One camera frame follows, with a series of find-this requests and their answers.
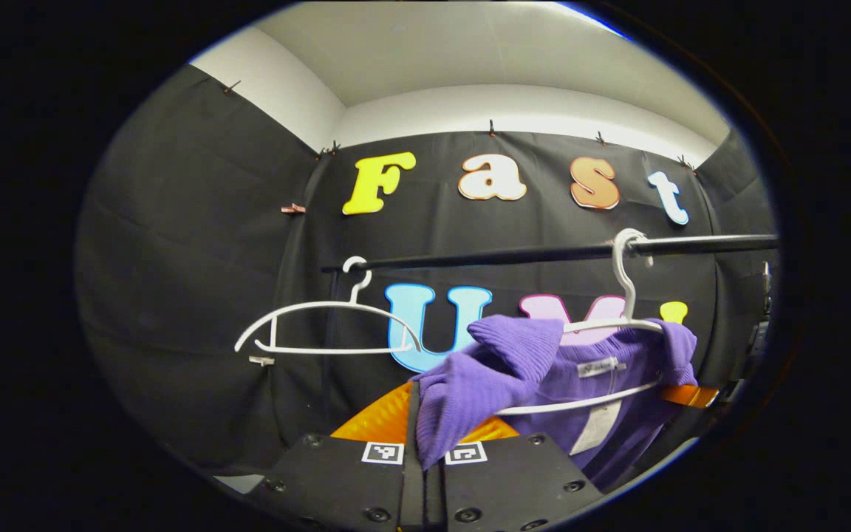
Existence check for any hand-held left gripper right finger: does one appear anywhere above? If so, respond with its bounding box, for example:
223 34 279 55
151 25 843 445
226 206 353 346
425 416 605 532

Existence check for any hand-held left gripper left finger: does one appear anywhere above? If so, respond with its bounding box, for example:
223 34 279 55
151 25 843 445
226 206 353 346
262 380 428 532

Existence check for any purple jacket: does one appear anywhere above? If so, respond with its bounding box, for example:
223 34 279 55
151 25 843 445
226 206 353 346
411 314 700 492

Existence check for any white clothes hanger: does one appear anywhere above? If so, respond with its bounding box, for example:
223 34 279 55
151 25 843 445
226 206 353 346
233 255 423 358
498 228 668 417

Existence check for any black clothes rack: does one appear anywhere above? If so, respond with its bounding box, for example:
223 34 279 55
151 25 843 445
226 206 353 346
321 233 779 275

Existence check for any black backdrop cloth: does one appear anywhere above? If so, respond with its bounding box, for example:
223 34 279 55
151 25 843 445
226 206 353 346
75 65 779 481

